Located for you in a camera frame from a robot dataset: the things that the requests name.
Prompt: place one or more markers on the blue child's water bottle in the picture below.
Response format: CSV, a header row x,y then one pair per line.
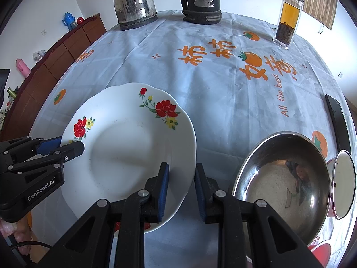
x,y
68,21

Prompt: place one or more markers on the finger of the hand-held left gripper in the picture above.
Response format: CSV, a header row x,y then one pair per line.
x,y
50,143
72,149

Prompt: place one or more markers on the small green box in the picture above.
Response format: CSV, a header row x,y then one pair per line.
x,y
10,92

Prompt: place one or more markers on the brown wooden sideboard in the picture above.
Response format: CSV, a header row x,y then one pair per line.
x,y
55,61

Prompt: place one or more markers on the glass tea bottle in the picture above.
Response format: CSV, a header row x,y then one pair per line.
x,y
288,16

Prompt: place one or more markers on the small white ornament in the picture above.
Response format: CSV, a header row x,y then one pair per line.
x,y
39,55

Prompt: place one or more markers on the white enamel cup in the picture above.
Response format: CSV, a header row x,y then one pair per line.
x,y
344,181

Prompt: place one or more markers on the person's left hand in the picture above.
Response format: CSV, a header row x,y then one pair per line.
x,y
8,227

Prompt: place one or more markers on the stainless steel electric kettle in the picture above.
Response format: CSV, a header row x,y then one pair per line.
x,y
134,2

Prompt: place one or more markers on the light blue printed tablecloth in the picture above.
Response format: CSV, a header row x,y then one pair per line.
x,y
195,89

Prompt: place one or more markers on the white floral plate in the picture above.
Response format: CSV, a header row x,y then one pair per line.
x,y
125,145

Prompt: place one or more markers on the small red ornament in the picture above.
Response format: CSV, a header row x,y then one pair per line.
x,y
80,20

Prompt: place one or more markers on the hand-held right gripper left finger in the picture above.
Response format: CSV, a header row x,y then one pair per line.
x,y
164,192

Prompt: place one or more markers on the pink thermos bottle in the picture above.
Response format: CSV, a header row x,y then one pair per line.
x,y
22,67

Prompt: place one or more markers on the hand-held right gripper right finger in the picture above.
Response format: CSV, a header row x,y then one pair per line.
x,y
199,192

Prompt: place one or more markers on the black smartphone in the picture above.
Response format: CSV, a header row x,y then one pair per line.
x,y
339,122

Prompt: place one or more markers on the bamboo window blind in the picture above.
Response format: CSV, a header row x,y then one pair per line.
x,y
315,0

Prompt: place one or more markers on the stainless steel bowl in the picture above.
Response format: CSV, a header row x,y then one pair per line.
x,y
279,173

